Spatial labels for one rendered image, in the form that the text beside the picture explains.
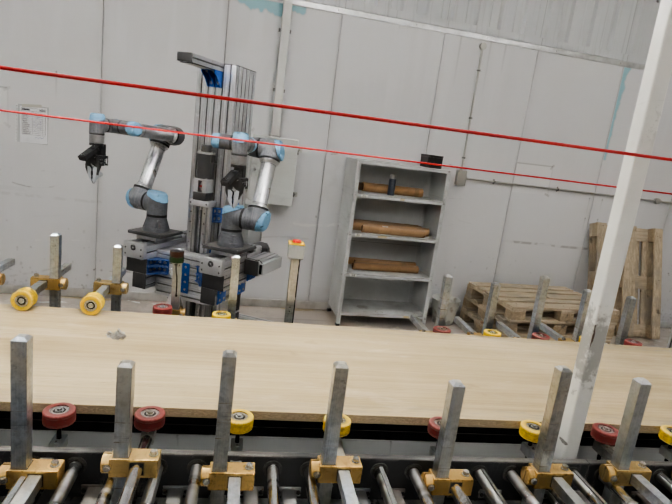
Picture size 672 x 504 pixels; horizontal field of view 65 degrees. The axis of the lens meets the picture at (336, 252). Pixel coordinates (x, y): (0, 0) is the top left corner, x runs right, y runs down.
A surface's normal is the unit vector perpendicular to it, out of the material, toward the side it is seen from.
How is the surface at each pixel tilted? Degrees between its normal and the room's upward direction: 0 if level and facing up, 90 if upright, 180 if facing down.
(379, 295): 90
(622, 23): 90
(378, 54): 90
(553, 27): 90
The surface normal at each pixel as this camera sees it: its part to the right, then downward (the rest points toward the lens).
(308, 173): 0.21, 0.23
